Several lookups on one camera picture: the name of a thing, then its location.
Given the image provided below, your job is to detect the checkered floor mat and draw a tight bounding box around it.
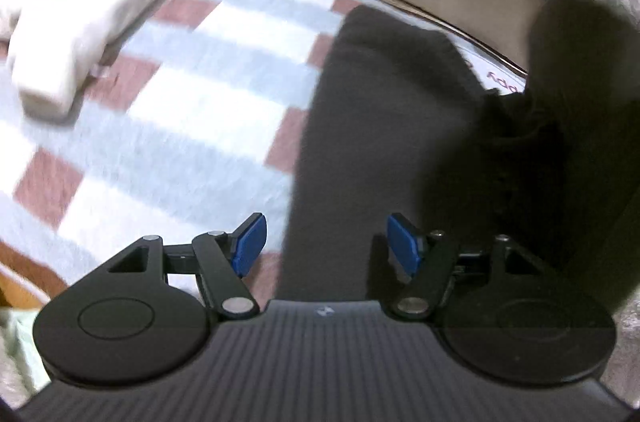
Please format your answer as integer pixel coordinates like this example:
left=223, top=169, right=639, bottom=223
left=0, top=0, right=531, bottom=318

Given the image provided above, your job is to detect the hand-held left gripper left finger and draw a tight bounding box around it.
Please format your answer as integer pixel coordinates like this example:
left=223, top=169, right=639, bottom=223
left=107, top=212, right=267, bottom=319

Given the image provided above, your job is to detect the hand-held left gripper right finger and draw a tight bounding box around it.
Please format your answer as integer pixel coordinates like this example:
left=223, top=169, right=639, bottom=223
left=386, top=213, right=545, bottom=321

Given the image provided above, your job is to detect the light green cloth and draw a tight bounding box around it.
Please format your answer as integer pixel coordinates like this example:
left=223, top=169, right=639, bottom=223
left=0, top=307, right=51, bottom=395

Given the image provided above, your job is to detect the dark grey knit sweater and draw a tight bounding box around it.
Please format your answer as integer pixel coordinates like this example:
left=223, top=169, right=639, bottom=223
left=277, top=0, right=640, bottom=318

